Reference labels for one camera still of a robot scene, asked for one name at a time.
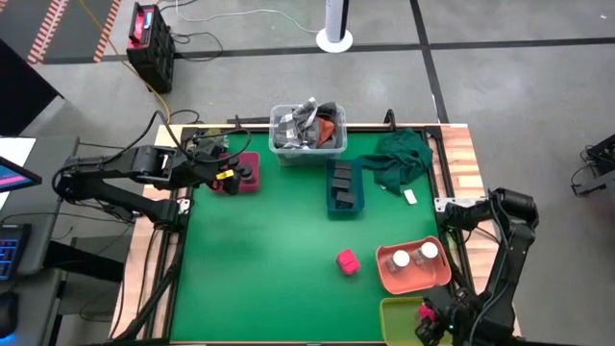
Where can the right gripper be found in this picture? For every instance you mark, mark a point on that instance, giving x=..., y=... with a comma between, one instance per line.
x=459, y=317

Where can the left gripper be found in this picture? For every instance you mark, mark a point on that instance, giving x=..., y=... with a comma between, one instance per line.
x=206, y=165

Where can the spice jar white lid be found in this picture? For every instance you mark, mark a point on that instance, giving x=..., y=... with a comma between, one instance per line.
x=429, y=250
x=400, y=260

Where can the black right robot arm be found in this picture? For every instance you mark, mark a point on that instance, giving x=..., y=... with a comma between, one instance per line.
x=509, y=250

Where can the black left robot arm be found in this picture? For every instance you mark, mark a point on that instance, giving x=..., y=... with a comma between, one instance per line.
x=139, y=165

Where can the yellow tape strip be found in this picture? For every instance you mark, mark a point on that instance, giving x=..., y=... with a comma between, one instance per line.
x=225, y=175

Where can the small green plant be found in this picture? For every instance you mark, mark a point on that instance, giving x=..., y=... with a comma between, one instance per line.
x=218, y=141

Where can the yellow-green plastic bin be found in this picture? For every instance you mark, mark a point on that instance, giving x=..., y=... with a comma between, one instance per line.
x=399, y=322

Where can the orange plastic bin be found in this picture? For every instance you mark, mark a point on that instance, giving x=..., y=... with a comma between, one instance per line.
x=413, y=281

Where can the silver mounting plate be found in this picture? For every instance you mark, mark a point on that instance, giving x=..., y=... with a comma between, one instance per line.
x=444, y=204
x=183, y=205

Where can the pink plastic bin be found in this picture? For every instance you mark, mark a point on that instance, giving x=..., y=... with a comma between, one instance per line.
x=252, y=185

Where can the black clamp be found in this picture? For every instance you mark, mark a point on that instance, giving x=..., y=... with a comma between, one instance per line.
x=390, y=117
x=236, y=122

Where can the grey white cloth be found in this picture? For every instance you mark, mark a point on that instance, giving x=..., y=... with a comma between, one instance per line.
x=295, y=127

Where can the clear plastic storage bin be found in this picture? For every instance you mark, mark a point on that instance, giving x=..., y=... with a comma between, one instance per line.
x=307, y=156

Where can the green table mat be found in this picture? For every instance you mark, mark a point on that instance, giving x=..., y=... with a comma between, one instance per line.
x=240, y=269

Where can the small white card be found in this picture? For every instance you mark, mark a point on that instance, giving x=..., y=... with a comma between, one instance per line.
x=410, y=196

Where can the orange cloth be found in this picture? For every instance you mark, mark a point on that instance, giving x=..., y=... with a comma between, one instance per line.
x=326, y=132

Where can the black red equipment case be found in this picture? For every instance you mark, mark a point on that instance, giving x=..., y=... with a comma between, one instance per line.
x=154, y=53

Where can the black cloth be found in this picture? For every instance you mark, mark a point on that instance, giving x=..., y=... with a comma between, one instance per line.
x=329, y=111

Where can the blue plastic bin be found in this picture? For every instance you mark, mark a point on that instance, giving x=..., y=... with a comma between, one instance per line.
x=360, y=182

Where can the grey desk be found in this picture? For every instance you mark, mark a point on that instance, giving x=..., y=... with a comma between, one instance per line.
x=53, y=192

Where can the dark green cloth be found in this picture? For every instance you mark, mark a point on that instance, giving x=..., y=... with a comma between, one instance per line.
x=399, y=158

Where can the white black tower stand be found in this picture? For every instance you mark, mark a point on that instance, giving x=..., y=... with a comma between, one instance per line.
x=335, y=41

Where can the computer monitor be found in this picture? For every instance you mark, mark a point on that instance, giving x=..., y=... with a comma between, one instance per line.
x=17, y=175

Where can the white paper sheet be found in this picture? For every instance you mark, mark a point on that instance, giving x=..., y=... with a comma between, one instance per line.
x=17, y=146

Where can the black board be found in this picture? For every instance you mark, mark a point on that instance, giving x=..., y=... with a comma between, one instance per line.
x=24, y=91

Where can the backlit keyboard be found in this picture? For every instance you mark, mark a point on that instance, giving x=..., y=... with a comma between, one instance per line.
x=12, y=250

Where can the black computer mouse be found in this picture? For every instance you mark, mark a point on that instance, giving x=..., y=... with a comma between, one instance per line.
x=7, y=312

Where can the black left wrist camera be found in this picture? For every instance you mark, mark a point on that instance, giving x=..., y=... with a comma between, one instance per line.
x=231, y=186

